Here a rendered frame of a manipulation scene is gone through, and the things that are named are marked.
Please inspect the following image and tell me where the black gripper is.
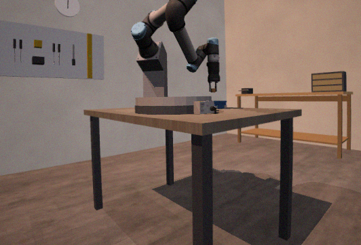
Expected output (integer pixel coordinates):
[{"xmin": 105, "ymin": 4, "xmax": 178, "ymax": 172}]
[{"xmin": 206, "ymin": 54, "xmax": 220, "ymax": 92}]

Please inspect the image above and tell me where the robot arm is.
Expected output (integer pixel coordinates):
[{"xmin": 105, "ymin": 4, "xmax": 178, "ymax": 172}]
[{"xmin": 131, "ymin": 0, "xmax": 219, "ymax": 73}]

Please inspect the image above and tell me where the blue crate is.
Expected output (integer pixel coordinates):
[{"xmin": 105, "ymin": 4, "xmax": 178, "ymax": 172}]
[{"xmin": 212, "ymin": 100, "xmax": 227, "ymax": 109}]

